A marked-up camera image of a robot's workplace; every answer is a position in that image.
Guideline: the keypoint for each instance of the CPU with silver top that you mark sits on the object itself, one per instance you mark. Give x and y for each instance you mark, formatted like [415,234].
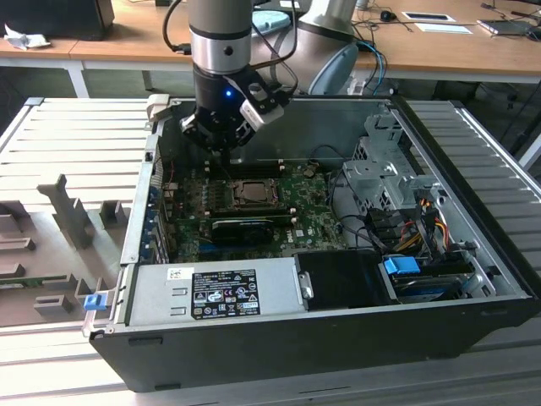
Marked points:
[255,192]

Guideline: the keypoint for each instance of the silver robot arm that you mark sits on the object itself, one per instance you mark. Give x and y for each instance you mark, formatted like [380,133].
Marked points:
[220,34]

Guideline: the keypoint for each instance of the RAM slot with white clips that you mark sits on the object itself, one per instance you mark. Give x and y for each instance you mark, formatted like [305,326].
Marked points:
[262,161]
[262,169]

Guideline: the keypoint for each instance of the CPU socket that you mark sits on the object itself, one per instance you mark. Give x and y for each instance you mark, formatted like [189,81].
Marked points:
[228,195]

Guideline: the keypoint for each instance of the blue expansion slot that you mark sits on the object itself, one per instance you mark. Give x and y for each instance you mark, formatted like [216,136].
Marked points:
[203,244]

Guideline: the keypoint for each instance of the black plastic cover box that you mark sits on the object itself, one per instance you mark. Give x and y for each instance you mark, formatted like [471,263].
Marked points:
[342,281]

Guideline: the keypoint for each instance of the beige plastic case clip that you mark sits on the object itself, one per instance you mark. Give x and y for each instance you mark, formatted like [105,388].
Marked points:
[157,108]

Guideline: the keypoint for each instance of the pale blue teach pendant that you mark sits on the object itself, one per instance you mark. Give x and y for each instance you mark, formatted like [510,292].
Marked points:
[270,21]

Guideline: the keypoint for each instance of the wooden office desk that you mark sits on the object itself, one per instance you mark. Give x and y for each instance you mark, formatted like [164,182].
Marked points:
[59,48]
[139,38]

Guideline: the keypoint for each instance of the silver coin battery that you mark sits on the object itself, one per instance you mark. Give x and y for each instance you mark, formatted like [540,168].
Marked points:
[309,171]

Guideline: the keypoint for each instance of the green RAM stick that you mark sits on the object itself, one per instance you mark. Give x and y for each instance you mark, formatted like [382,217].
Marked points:
[42,280]
[253,212]

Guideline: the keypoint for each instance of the black graphics card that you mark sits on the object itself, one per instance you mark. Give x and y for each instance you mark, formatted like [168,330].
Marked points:
[241,234]

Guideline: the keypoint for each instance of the white square sticker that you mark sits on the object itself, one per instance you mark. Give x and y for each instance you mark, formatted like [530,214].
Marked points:
[300,233]

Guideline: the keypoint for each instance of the silver metal drive cage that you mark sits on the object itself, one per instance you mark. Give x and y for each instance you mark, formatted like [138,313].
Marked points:
[365,175]

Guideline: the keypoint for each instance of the green motherboard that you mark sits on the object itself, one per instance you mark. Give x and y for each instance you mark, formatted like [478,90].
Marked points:
[313,237]

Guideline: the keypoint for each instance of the black computer box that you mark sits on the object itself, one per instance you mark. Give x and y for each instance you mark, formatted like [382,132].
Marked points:
[55,19]

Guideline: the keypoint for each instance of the black computer mouse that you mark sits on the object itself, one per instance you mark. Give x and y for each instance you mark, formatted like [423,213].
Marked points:
[386,16]

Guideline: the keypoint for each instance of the grey parts rack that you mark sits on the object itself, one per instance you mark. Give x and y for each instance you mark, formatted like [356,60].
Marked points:
[67,211]

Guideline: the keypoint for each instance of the crumpled white paper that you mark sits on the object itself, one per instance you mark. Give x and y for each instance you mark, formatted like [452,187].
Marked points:
[25,40]

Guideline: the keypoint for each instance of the silver power supply unit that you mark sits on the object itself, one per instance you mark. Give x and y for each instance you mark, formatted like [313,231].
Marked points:
[156,296]

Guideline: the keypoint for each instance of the black plastic connector block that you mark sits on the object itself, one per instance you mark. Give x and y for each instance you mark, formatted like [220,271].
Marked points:
[380,226]

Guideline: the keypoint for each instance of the white framed desk port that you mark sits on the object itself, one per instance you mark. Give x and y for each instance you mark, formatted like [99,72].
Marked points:
[427,16]

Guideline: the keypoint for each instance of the white desk port lid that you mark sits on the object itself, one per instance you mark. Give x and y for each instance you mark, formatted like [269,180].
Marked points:
[444,29]

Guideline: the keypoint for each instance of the blue case latch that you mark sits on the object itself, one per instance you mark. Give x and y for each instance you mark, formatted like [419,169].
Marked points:
[94,303]

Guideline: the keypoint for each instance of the blue disk carrier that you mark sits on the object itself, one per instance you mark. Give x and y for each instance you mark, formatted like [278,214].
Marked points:
[399,268]

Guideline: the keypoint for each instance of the black open PC case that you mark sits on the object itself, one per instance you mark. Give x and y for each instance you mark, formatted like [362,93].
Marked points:
[253,351]

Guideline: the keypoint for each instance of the dark tablet device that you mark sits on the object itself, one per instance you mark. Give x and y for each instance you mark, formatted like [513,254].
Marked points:
[507,27]

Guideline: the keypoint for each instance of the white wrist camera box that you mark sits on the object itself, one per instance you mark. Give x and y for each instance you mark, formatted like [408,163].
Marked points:
[258,116]

